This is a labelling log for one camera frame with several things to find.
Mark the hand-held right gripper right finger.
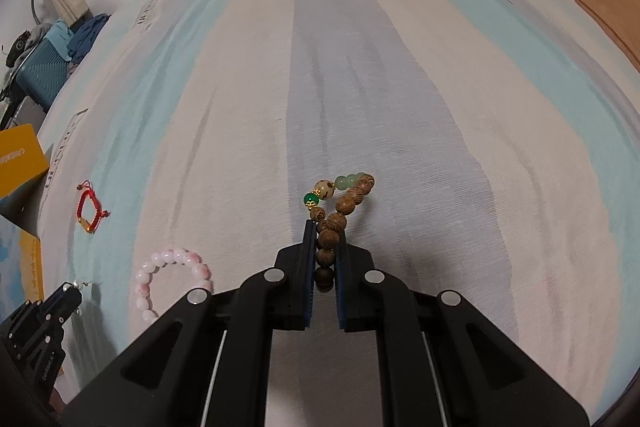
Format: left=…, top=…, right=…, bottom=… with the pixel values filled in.
left=334, top=237, right=591, bottom=427

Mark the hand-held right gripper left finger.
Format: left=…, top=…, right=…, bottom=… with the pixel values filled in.
left=60, top=219, right=317, bottom=427

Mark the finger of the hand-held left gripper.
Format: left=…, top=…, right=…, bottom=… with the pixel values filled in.
left=41, top=284, right=84, bottom=324

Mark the blue printed cardboard box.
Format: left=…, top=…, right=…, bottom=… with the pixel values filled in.
left=0, top=199, right=47, bottom=310

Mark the brown wooden bead bracelet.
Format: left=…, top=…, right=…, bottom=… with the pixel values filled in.
left=301, top=173, right=376, bottom=293

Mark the orange white cardboard box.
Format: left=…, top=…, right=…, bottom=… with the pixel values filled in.
left=0, top=123, right=52, bottom=204

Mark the silver suitcase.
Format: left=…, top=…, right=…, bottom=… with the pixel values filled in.
left=0, top=96, right=49, bottom=134

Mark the striped bed sheet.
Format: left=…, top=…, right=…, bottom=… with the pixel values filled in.
left=36, top=0, right=640, bottom=427

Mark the teal suitcase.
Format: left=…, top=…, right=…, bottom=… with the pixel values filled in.
left=16, top=21, right=76, bottom=114

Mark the black bag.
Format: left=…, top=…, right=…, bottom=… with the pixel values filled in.
left=1, top=28, right=35, bottom=68

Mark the dark blue clothing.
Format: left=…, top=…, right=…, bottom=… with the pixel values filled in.
left=66, top=12, right=112, bottom=64

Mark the red cord bracelet gold tube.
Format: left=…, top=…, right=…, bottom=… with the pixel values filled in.
left=76, top=180, right=112, bottom=236

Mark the pink bead bracelet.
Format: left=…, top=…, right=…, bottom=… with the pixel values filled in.
left=134, top=247, right=214, bottom=326

